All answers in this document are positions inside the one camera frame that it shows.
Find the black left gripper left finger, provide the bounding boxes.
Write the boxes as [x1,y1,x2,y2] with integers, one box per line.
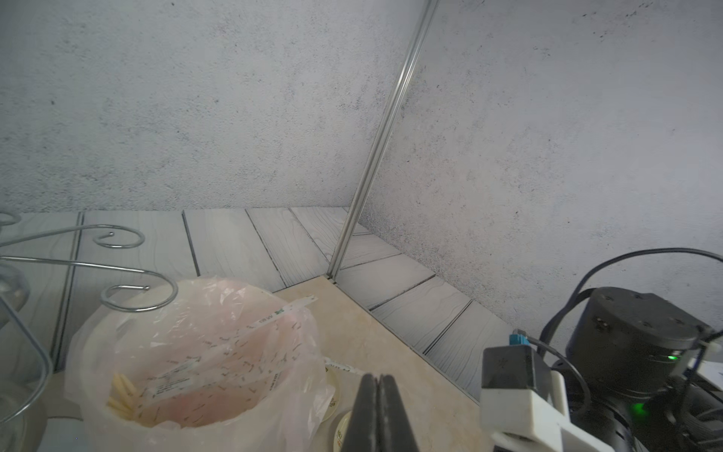
[341,374,380,452]

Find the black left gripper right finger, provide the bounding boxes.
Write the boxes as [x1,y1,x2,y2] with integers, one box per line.
[378,375,419,452]

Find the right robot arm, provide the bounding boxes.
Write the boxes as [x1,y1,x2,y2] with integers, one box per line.
[538,250,722,451]

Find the bare chopsticks in bin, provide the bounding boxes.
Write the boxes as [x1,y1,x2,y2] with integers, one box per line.
[107,373,137,420]

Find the white trash bin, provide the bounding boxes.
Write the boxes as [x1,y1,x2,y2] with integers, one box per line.
[78,279,334,452]

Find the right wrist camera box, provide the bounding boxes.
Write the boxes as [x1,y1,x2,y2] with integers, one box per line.
[479,330,613,451]

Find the metal corner post right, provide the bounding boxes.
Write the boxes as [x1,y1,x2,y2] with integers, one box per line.
[326,0,439,280]

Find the chrome wire cup rack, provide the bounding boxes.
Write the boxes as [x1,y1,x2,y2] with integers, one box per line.
[1,224,179,424]

